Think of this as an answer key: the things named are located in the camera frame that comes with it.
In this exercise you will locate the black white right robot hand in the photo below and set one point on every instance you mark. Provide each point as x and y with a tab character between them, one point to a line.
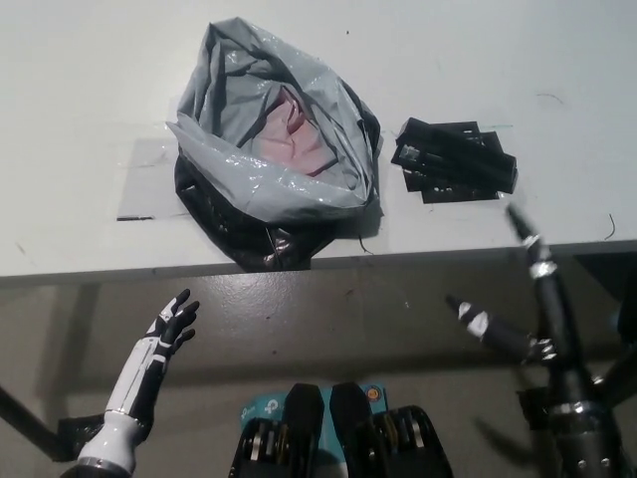
555	318

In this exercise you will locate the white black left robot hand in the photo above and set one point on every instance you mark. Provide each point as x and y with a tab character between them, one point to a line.
149	363

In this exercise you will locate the grey black plastic bag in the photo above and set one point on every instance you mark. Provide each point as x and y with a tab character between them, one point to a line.
239	189

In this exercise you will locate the pink item inside bag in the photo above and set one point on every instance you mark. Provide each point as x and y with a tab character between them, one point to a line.
298	144

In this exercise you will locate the black table leg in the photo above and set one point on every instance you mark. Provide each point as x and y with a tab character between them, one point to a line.
25	420

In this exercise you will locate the black robot body teal top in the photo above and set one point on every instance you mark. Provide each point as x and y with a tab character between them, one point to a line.
303	428

